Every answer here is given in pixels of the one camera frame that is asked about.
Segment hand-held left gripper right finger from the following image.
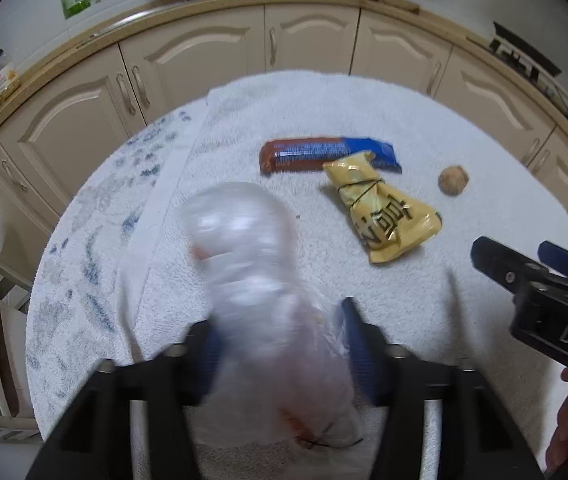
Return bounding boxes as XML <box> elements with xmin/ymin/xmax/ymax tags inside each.
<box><xmin>339</xmin><ymin>297</ymin><xmax>545</xmax><ymax>480</ymax></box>

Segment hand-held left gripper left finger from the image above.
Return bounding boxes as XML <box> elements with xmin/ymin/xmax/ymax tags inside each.
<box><xmin>24</xmin><ymin>320</ymin><xmax>225</xmax><ymax>480</ymax></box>

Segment pinkish clear plastic bag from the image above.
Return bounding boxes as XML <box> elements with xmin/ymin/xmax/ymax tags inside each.
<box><xmin>181</xmin><ymin>182</ymin><xmax>365</xmax><ymax>449</ymax></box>

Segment white terry towel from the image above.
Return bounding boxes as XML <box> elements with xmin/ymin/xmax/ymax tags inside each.
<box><xmin>26</xmin><ymin>71</ymin><xmax>568</xmax><ymax>480</ymax></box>

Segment yellow snack bag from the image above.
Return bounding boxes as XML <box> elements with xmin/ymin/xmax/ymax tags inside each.
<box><xmin>322</xmin><ymin>151</ymin><xmax>443</xmax><ymax>265</ymax></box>

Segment brown blue biscuit packet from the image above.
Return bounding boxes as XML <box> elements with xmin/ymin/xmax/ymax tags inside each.
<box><xmin>258</xmin><ymin>135</ymin><xmax>403</xmax><ymax>176</ymax></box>

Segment floral white tablecloth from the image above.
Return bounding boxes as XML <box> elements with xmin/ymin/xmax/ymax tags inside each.
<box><xmin>26</xmin><ymin>105</ymin><xmax>211</xmax><ymax>441</ymax></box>

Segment black gas stove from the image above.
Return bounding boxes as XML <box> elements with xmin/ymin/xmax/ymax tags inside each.
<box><xmin>488</xmin><ymin>21</ymin><xmax>563</xmax><ymax>84</ymax></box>

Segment cream base cabinets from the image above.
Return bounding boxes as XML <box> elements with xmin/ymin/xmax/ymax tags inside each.
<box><xmin>0</xmin><ymin>0</ymin><xmax>568</xmax><ymax>243</ymax></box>

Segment clear jar white label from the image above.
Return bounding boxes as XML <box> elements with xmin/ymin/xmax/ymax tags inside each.
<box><xmin>0</xmin><ymin>57</ymin><xmax>20</xmax><ymax>109</ymax></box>

